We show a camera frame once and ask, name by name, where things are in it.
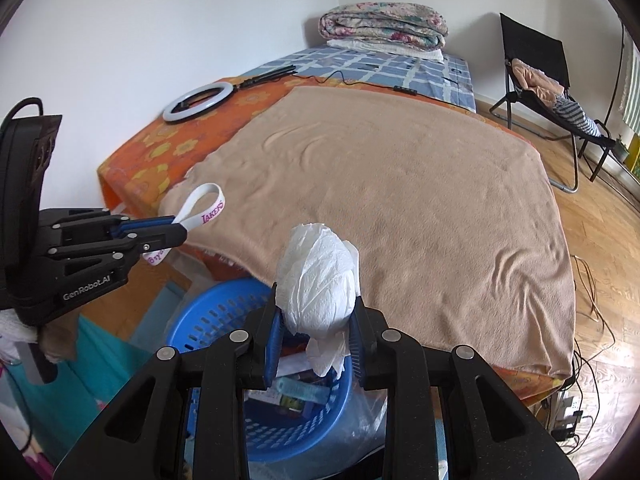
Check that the colourful tube packet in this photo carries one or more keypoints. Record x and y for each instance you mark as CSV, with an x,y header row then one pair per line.
x,y
302,391

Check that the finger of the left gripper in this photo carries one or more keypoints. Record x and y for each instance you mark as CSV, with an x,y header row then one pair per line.
x,y
126,224
160,237

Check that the clothes on chair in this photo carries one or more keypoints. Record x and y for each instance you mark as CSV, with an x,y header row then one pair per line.
x,y
553,97

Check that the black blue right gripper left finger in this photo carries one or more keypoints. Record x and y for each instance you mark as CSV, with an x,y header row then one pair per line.
x,y
140,434

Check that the white wristband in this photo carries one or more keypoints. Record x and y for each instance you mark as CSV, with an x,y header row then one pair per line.
x,y
204,204

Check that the blue checked bedsheet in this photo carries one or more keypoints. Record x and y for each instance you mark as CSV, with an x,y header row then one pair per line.
x,y
448,80

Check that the striped hanging cloth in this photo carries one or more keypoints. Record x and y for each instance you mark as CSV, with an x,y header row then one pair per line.
x,y
629,101

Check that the blue laundry basket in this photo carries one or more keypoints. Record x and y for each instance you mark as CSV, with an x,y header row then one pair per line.
x,y
274,431

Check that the orange floral bedsheet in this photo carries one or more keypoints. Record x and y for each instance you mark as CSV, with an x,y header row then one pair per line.
x,y
138,175

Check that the white ring light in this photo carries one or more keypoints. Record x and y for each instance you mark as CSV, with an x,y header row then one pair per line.
x,y
204,99

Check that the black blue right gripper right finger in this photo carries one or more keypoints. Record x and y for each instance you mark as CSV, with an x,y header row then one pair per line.
x,y
489,432

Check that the beige fleece blanket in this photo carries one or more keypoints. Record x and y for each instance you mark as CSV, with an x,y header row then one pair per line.
x,y
459,234

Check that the small white tissue ball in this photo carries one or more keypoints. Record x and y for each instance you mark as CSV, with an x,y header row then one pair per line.
x,y
317,286

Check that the power strip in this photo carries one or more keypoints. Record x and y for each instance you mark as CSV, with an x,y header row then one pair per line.
x,y
564,415

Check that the yellow crate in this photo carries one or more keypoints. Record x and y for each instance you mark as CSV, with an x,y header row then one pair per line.
x,y
632,161

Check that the black folding chair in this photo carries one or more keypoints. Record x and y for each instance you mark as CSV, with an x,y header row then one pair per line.
x,y
547,54

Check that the folded floral quilt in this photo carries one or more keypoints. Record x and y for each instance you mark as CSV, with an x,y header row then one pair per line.
x,y
407,24

